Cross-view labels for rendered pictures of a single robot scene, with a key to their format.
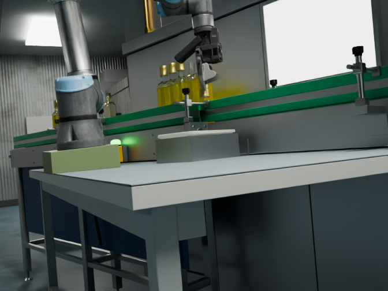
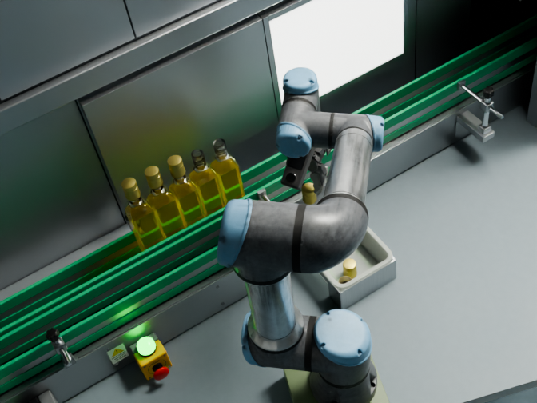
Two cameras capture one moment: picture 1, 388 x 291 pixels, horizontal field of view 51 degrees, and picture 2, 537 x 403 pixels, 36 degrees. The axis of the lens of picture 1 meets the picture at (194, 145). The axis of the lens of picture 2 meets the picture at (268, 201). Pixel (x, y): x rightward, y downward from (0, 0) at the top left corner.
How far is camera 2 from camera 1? 2.35 m
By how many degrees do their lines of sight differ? 77
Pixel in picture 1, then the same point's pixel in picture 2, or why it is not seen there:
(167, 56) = (37, 145)
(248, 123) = not seen: hidden behind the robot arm
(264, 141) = not seen: hidden behind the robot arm
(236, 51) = (225, 91)
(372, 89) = (454, 99)
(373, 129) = (459, 130)
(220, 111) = (282, 190)
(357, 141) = (443, 144)
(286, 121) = (380, 161)
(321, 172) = not seen: outside the picture
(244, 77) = (242, 119)
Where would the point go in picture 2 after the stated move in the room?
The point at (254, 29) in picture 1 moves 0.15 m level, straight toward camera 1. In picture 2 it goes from (256, 54) to (314, 63)
